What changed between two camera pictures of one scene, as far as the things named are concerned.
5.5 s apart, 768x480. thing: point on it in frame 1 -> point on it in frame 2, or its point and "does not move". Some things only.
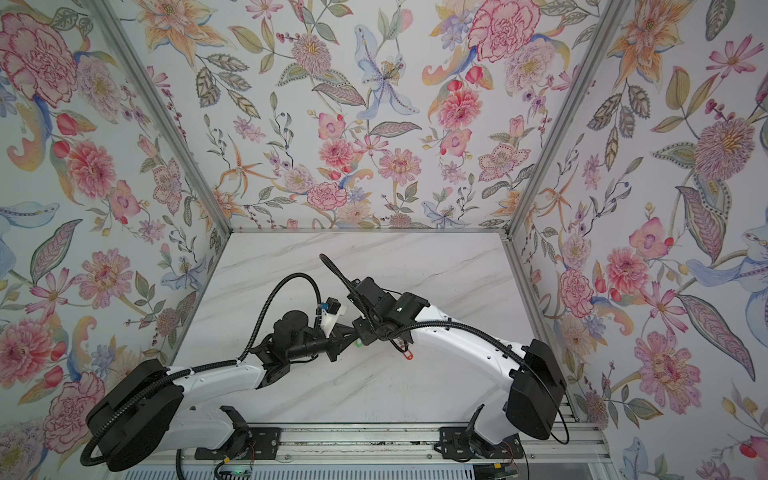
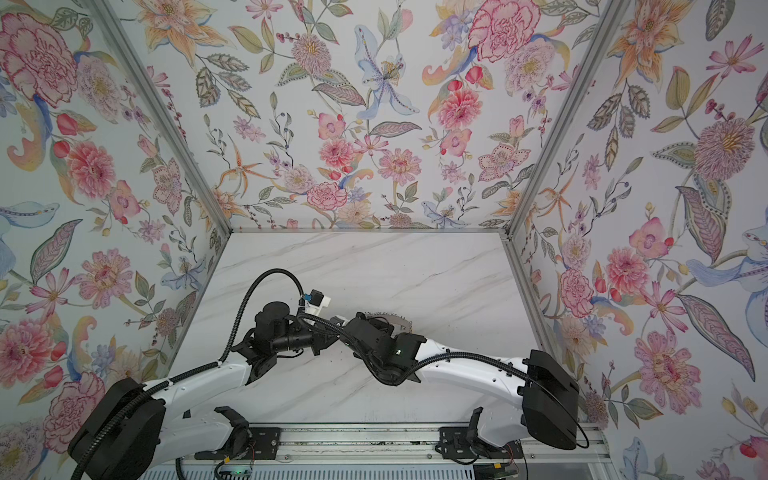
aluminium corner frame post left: (111, 26) does not move
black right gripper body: (367, 331) -> (382, 329)
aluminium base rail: (576, 439) does not move
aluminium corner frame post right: (607, 20) does not move
